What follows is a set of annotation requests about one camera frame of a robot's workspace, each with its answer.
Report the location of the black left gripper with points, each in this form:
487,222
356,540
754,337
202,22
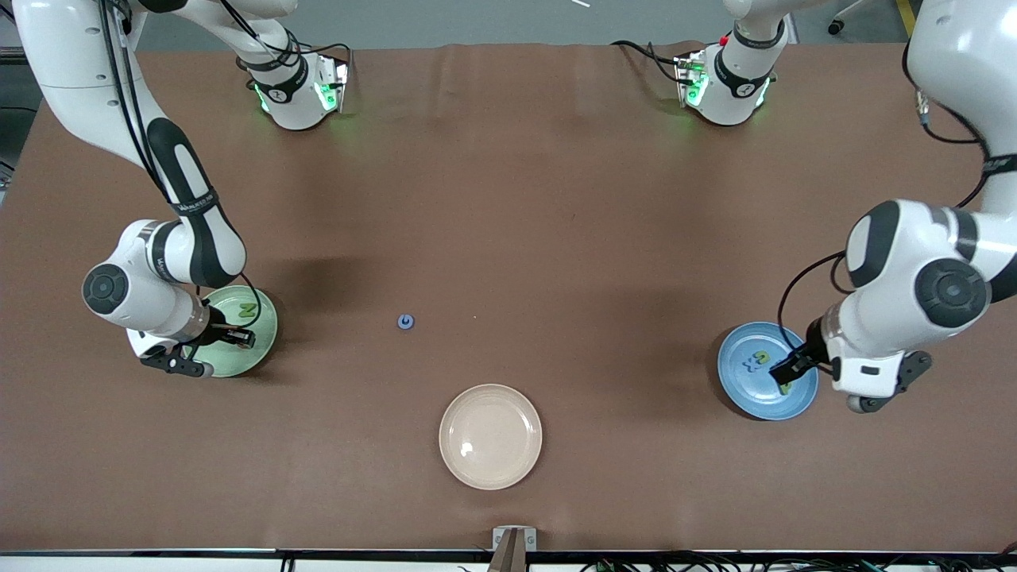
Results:
812,336

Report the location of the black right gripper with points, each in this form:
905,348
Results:
216,326

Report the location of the green letter N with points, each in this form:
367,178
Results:
762,357
249,311

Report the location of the blue letter G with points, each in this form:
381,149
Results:
402,321

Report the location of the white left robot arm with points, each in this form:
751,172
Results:
953,48

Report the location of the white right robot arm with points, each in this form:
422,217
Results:
71,56

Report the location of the green plate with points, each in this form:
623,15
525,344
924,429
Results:
238,365

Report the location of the blue plate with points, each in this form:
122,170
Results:
739,389

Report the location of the beige plate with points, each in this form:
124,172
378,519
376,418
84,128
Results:
490,437

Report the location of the brown table mat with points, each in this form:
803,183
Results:
508,199

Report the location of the office chair base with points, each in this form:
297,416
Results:
834,28

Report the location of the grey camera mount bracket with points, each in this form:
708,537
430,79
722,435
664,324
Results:
515,540

